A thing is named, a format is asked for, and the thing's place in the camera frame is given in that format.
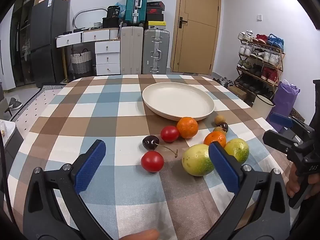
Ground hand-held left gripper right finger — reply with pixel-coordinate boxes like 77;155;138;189
208;142;292;240

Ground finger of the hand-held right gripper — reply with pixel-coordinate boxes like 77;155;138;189
269;113;314;134
262;129;302;155

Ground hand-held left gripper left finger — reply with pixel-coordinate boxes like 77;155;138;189
23;139;113;240

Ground green yellow passion fruit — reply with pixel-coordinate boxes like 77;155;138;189
181;144;215;177

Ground orange mandarin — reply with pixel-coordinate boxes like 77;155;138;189
176;117;199;139
203;131;227;148

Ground brown kiwi fruit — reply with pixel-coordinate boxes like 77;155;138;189
213;126;227;137

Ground red cherry tomato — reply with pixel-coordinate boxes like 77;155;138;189
140;151;165;173
160;126;180;143

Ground dark cherry with stem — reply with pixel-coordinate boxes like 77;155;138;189
142;135;178;158

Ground cream round plate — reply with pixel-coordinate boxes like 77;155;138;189
142;82;215;122

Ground person's right hand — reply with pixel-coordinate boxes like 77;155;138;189
286;164;320;198

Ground person's left hand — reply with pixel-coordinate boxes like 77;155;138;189
119;229;160;240

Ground patterned doormat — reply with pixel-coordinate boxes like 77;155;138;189
291;109;307;123

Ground purple bag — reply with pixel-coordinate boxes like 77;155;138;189
265;80;300;133

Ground white enamel bucket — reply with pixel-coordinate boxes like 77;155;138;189
252;94;275;119

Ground small cardboard box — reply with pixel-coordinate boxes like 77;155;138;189
229;86;247;99

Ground checked tablecloth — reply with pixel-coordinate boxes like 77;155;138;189
7;74;300;240

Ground wooden shoe rack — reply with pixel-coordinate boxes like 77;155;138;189
236;31;286;98

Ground row of shoes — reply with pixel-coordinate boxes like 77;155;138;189
237;30;285;93

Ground dotted floor rug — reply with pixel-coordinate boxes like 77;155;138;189
11;89;63;123

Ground grey slippers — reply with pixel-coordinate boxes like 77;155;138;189
9;97;22;110

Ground woven laundry basket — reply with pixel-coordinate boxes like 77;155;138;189
70;48;93;74

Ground white drawer desk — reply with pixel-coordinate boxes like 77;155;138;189
56;27;121;76

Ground wooden door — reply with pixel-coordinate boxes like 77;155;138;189
171;0;222;75

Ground beige suitcase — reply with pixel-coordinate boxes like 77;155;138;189
120;26;144;75

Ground dark grey fridge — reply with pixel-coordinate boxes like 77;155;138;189
29;0;68;87

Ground silver grey suitcase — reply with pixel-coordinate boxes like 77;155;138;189
142;29;171;75

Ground black open wardrobe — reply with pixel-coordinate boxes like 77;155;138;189
10;0;36;88

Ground black storage box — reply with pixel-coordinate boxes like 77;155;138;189
102;17;123;28

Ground curved metal tube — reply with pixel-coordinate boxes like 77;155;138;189
72;8;108;29

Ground yellow white shoe box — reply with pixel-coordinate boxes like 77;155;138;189
145;21;167;30

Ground black printed bag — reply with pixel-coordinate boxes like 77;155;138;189
107;5;121;18

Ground teal suitcase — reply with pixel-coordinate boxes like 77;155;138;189
124;0;148;26

